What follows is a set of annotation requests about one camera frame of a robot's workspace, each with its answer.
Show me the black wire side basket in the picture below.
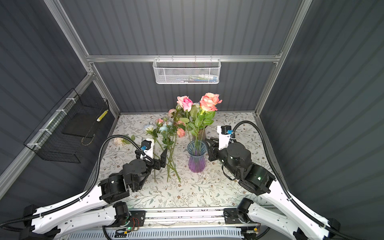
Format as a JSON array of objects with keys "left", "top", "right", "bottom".
[{"left": 24, "top": 89, "right": 109, "bottom": 164}]

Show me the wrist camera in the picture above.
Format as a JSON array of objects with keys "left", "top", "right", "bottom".
[
  {"left": 140, "top": 139, "right": 155, "bottom": 160},
  {"left": 217, "top": 125, "right": 233, "bottom": 150}
]

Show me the white peony flower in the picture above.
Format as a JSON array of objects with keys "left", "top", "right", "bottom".
[{"left": 159, "top": 125, "right": 177, "bottom": 180}]

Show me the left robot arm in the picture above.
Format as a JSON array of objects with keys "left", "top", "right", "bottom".
[{"left": 19, "top": 150, "right": 167, "bottom": 240}]

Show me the yellow marker pen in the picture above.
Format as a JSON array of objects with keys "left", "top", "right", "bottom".
[{"left": 97, "top": 110, "right": 109, "bottom": 122}]

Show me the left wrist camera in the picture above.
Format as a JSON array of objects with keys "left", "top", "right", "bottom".
[{"left": 140, "top": 139, "right": 155, "bottom": 160}]

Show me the pale pink rose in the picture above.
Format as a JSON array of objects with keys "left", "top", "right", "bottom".
[{"left": 113, "top": 138, "right": 132, "bottom": 146}]

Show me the floral patterned table mat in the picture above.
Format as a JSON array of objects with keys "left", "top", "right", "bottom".
[{"left": 99, "top": 112, "right": 271, "bottom": 209}]

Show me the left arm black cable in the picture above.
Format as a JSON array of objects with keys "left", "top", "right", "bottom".
[{"left": 0, "top": 134, "right": 145, "bottom": 232}]

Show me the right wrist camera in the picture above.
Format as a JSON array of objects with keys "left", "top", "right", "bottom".
[{"left": 217, "top": 125, "right": 233, "bottom": 150}]

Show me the white blue rose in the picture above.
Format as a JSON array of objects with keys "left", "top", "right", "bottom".
[{"left": 144, "top": 123, "right": 170, "bottom": 151}]

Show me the white perforated cable tray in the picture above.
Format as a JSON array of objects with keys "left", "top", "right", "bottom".
[{"left": 65, "top": 227, "right": 245, "bottom": 240}]

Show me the magenta pink rose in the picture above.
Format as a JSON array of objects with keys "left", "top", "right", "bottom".
[{"left": 176, "top": 96, "right": 193, "bottom": 141}]

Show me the white wire wall basket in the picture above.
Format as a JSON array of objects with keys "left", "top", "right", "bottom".
[{"left": 153, "top": 60, "right": 222, "bottom": 85}]

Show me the coral pink rose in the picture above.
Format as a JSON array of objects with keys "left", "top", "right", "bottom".
[{"left": 196, "top": 93, "right": 222, "bottom": 130}]

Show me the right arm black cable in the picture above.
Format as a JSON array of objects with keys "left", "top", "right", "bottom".
[{"left": 230, "top": 120, "right": 364, "bottom": 240}]

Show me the red glass vase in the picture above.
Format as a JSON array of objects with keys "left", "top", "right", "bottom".
[{"left": 191, "top": 129, "right": 207, "bottom": 143}]

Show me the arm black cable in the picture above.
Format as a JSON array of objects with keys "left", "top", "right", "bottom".
[
  {"left": 230, "top": 120, "right": 364, "bottom": 240},
  {"left": 0, "top": 134, "right": 145, "bottom": 232}
]

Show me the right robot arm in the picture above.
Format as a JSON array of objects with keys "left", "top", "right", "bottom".
[{"left": 205, "top": 138, "right": 341, "bottom": 240}]

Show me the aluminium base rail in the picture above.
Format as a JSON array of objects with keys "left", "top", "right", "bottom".
[{"left": 89, "top": 205, "right": 280, "bottom": 230}]

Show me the pink peony spray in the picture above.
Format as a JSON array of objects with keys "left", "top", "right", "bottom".
[{"left": 156, "top": 107, "right": 186, "bottom": 183}]

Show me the blue purple glass vase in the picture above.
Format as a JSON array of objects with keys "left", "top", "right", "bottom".
[{"left": 187, "top": 141, "right": 207, "bottom": 173}]

